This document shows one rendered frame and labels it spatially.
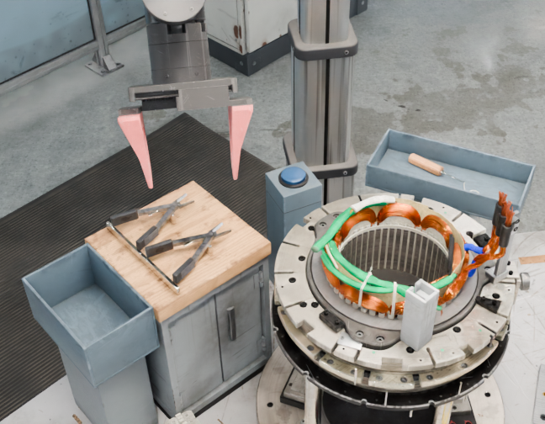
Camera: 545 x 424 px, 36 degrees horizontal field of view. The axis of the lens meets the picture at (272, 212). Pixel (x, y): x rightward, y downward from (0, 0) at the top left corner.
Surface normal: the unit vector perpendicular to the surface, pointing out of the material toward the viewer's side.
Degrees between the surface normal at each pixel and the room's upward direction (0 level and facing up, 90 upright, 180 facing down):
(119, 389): 90
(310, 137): 90
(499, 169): 90
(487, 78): 0
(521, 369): 0
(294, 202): 90
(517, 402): 0
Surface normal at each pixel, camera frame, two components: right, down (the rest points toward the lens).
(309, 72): 0.15, 0.66
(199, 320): 0.65, 0.50
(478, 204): -0.43, 0.62
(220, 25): -0.70, 0.37
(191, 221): -0.02, -0.74
